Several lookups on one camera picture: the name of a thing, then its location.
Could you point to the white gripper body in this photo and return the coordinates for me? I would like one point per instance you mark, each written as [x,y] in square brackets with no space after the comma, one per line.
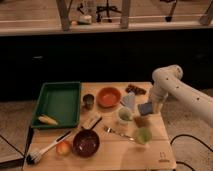
[156,107]

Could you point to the blue sponge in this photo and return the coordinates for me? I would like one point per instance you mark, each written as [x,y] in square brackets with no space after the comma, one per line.
[145,108]

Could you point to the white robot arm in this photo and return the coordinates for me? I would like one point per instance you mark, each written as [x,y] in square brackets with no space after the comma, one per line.
[167,80]

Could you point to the orange bowl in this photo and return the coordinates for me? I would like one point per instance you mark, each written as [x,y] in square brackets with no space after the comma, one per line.
[108,97]

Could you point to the dark purple bowl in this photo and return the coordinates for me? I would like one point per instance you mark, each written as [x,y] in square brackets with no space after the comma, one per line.
[86,143]

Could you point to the dark red grape bunch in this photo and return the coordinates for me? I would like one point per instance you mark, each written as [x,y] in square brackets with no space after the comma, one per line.
[135,89]

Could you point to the light blue cloth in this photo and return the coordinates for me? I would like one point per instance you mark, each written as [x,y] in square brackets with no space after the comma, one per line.
[129,100]

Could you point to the metal fork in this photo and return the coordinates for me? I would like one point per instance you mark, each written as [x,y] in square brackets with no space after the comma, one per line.
[110,130]

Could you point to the small metal cup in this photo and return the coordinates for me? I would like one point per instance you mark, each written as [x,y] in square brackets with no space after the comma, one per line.
[88,101]

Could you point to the green plastic tray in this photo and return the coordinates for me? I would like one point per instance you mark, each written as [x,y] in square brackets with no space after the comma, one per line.
[59,101]

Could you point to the red yellow apple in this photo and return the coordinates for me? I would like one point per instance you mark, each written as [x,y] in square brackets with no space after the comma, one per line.
[63,148]

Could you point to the black office chair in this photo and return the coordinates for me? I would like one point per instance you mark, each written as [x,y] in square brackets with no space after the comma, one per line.
[107,8]

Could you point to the yellow corn cob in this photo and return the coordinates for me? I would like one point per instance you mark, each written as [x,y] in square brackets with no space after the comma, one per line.
[47,120]

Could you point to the black handled spatula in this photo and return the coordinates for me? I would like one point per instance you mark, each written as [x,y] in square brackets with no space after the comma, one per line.
[91,122]

